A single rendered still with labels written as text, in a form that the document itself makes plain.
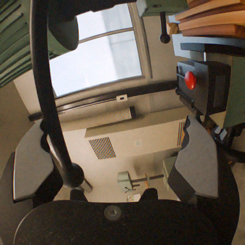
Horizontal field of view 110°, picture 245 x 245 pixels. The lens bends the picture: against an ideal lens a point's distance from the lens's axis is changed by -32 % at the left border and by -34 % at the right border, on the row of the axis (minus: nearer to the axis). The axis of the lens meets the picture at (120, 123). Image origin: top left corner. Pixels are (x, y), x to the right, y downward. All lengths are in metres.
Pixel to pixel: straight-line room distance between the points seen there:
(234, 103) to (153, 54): 1.39
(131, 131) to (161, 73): 0.81
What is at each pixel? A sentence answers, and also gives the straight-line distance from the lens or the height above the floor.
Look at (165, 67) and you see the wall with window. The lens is 1.64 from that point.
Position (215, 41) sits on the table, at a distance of 0.34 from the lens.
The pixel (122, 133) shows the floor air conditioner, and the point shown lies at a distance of 1.59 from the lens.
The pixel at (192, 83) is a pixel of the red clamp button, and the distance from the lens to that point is 0.21.
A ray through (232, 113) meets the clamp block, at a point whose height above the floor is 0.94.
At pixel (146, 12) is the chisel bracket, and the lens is 0.24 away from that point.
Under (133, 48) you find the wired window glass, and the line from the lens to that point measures 1.60.
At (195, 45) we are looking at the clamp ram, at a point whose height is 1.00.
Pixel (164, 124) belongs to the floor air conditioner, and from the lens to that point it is 1.62.
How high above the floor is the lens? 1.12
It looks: 6 degrees up
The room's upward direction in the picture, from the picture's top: 101 degrees counter-clockwise
